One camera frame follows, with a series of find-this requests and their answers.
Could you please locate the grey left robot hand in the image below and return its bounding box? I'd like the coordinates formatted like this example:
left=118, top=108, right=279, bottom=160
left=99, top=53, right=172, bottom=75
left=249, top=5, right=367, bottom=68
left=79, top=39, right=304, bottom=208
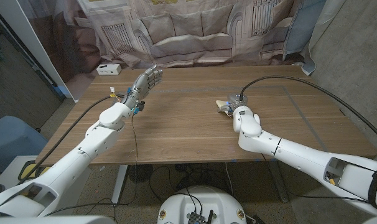
left=123, top=64, right=164, bottom=110

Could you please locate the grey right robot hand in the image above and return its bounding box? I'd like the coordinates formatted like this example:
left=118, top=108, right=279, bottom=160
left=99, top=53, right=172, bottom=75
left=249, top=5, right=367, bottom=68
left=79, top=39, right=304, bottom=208
left=218, top=93, right=249, bottom=116

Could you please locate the pale yellow sponge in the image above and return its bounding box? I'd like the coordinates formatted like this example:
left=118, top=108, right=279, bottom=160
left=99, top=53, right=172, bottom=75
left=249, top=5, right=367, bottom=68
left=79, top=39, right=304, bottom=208
left=215, top=99, right=230, bottom=114

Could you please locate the white power strip box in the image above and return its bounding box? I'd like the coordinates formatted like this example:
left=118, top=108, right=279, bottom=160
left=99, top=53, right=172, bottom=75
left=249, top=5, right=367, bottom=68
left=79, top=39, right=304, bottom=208
left=96, top=63, right=122, bottom=76

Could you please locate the printed sofa backdrop cloth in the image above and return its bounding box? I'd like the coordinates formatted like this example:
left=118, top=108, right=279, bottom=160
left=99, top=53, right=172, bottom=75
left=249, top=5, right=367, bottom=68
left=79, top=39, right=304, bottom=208
left=19, top=0, right=348, bottom=77

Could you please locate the black round fan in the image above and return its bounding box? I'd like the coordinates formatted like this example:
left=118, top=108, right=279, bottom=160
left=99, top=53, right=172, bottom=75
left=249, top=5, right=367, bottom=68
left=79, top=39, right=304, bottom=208
left=128, top=164, right=154, bottom=184

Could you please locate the grey table leg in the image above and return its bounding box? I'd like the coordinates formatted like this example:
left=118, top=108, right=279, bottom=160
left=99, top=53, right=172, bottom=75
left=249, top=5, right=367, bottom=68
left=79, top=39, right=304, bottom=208
left=268, top=161, right=289, bottom=203

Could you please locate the white table leg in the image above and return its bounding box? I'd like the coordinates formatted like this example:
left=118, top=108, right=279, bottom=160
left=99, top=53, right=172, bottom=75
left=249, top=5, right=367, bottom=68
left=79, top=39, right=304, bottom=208
left=111, top=164, right=129, bottom=206

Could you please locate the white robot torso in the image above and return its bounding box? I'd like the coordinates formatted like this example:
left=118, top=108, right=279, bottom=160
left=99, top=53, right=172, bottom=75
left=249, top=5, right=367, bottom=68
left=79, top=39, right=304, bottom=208
left=157, top=185, right=247, bottom=224

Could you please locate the white upright panel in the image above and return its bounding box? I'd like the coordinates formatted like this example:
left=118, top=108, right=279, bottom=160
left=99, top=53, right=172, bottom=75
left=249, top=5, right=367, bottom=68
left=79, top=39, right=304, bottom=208
left=0, top=0, right=80, bottom=103

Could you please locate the black device on torso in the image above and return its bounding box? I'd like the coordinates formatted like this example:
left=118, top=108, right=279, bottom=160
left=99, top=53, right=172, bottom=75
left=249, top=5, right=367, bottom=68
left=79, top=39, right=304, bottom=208
left=187, top=210, right=214, bottom=224

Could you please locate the yellow pad with black rim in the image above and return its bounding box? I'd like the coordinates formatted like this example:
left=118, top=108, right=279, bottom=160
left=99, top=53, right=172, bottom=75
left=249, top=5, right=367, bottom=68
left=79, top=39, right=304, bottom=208
left=19, top=160, right=52, bottom=181

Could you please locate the white floor platform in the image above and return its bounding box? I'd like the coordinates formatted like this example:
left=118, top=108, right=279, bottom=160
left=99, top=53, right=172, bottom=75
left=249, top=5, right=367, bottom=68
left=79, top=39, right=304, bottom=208
left=0, top=155, right=93, bottom=215

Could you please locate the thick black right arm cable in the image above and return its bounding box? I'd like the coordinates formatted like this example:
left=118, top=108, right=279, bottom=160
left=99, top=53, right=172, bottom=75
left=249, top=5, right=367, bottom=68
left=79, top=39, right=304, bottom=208
left=239, top=75, right=377, bottom=147

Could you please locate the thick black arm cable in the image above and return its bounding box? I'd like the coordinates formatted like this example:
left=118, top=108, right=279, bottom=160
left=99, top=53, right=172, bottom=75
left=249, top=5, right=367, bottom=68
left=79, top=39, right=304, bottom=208
left=239, top=75, right=377, bottom=147
left=17, top=94, right=126, bottom=186

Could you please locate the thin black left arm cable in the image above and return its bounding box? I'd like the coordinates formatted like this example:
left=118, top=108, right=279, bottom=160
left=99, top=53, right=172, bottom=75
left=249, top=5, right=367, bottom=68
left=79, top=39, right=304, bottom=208
left=44, top=114, right=139, bottom=217

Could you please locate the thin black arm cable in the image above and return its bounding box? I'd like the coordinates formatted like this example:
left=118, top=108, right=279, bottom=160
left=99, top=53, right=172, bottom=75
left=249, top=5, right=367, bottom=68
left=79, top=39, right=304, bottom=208
left=44, top=114, right=139, bottom=217
left=261, top=153, right=370, bottom=203

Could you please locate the black floor cable bundle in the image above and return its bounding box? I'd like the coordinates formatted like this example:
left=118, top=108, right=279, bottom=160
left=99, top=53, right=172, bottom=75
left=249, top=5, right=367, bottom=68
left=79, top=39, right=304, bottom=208
left=149, top=163, right=233, bottom=203

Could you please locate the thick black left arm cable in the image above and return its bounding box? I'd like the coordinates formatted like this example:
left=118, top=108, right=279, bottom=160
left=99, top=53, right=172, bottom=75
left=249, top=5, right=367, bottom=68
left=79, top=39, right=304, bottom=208
left=17, top=94, right=126, bottom=186

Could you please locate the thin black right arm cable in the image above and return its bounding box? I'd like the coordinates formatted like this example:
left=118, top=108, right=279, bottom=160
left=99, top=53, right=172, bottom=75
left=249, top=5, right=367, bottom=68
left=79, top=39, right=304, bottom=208
left=261, top=153, right=370, bottom=203

